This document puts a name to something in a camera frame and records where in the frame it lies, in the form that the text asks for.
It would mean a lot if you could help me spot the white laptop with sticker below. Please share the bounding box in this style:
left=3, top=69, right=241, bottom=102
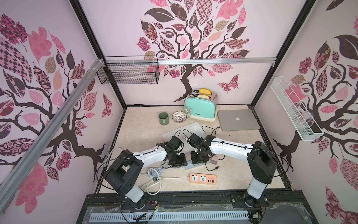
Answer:
left=162, top=122, right=206, bottom=144

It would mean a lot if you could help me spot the black wire wall basket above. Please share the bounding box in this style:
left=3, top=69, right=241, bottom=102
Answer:
left=97, top=55, right=160, bottom=85

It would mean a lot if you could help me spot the black usb cable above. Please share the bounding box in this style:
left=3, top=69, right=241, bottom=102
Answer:
left=201, top=125, right=226, bottom=172

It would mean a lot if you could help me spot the pink charger plug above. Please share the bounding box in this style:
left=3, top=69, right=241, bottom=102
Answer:
left=210, top=156, right=218, bottom=165

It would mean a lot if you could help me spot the white perforated cable duct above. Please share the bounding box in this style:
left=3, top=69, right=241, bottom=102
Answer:
left=88, top=211, right=249, bottom=224

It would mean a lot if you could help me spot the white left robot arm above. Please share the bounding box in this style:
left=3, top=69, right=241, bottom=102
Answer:
left=104, top=136, right=187, bottom=209

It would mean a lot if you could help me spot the silver grey laptop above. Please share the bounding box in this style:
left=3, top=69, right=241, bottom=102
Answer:
left=217, top=109, right=260, bottom=131

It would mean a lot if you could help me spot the orange power strip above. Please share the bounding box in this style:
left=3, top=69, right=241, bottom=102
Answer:
left=189, top=173, right=218, bottom=185

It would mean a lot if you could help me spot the white patterned small bowl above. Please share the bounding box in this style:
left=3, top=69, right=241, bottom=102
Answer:
left=172, top=111, right=187, bottom=123

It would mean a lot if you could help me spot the white wire wall basket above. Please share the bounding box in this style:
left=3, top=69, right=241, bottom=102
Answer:
left=270, top=77, right=324, bottom=141

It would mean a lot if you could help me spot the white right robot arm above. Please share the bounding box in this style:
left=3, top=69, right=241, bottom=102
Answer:
left=187, top=133, right=278, bottom=208

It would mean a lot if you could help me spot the grey power strip cord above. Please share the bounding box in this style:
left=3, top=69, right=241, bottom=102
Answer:
left=104, top=147, right=168, bottom=183

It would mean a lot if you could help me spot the yellow bread slice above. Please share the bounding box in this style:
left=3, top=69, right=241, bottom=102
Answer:
left=199, top=88, right=212, bottom=95

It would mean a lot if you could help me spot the green ceramic mug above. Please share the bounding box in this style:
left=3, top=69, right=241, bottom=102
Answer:
left=158, top=112, right=169, bottom=126

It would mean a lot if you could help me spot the white orange strip cord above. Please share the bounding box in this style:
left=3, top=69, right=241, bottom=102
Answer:
left=139, top=175, right=191, bottom=196

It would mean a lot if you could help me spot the mint green toaster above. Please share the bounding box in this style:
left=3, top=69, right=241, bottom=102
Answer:
left=184, top=89, right=219, bottom=122

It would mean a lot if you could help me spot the grey power strip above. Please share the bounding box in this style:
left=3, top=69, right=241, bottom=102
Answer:
left=184, top=161, right=195, bottom=170

